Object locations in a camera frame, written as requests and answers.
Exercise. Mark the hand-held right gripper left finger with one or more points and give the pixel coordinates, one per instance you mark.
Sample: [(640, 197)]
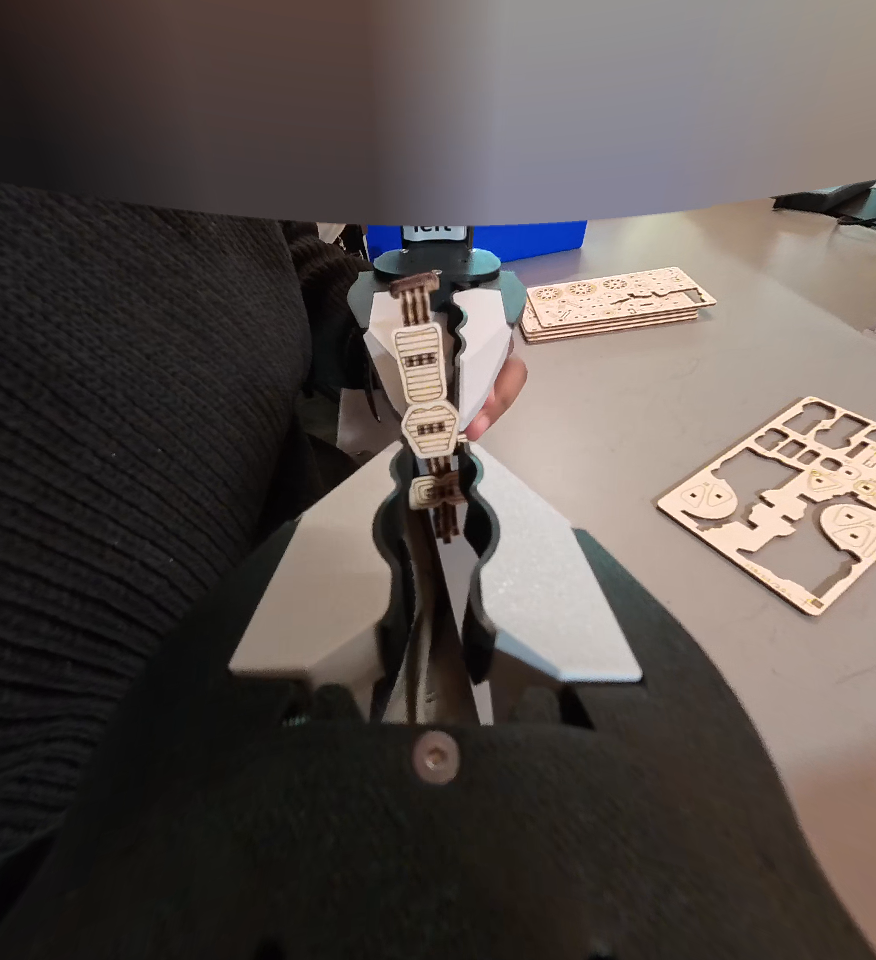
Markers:
[(310, 600)]

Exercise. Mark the person's black knit sweater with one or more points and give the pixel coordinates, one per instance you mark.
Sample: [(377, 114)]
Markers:
[(108, 450)]

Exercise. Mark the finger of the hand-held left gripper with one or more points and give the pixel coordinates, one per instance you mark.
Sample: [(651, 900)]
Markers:
[(486, 345), (385, 352)]

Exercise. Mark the person's left hand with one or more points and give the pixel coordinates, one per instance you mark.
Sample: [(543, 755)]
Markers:
[(501, 397)]

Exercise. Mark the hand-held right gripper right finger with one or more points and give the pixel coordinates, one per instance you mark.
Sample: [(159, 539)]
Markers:
[(550, 600)]

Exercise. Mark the wooden puzzle model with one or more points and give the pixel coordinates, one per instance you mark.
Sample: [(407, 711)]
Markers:
[(429, 431)]

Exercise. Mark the stack of wooden puzzle sheets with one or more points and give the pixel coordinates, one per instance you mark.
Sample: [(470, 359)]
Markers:
[(617, 307)]

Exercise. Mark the blue plastic bin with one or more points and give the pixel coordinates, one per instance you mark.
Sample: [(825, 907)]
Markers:
[(543, 240)]

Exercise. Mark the black flat keyboard device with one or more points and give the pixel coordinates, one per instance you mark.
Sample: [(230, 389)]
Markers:
[(820, 196)]

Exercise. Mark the cut-out wooden puzzle sheet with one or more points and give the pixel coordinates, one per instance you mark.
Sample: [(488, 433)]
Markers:
[(707, 502)]

